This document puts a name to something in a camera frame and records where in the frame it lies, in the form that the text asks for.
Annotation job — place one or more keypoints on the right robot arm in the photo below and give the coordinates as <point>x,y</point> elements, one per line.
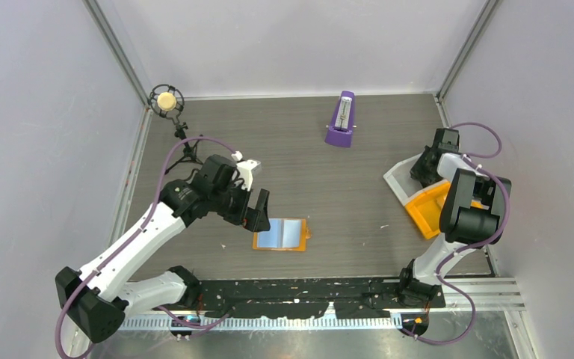
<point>458,205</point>

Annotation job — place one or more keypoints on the white plastic bin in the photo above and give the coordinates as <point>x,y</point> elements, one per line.
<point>403,186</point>

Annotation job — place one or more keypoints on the aluminium frame rail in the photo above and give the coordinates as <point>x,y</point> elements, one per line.
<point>487,294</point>

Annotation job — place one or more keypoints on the orange leather card holder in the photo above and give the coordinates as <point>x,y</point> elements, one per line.
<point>285,234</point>

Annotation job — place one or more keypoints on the microphone on black tripod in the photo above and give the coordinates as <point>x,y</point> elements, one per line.
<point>168,103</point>

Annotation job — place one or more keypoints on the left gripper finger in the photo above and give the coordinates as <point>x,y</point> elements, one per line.
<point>256,218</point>
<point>239,206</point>

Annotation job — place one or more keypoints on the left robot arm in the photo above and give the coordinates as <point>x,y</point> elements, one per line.
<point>100,295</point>

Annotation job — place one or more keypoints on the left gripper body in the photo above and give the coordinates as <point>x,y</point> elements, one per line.
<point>234,206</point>

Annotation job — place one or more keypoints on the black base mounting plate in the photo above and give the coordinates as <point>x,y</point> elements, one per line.
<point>350,297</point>

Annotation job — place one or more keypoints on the orange plastic bin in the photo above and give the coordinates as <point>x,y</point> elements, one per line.
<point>425,206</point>

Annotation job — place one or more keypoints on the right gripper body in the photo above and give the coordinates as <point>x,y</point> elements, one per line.
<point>421,171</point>

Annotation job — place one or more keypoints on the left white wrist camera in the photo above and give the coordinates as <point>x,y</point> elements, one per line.
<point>245,170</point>

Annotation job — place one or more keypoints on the purple metronome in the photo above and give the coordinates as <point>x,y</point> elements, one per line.
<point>341,126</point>

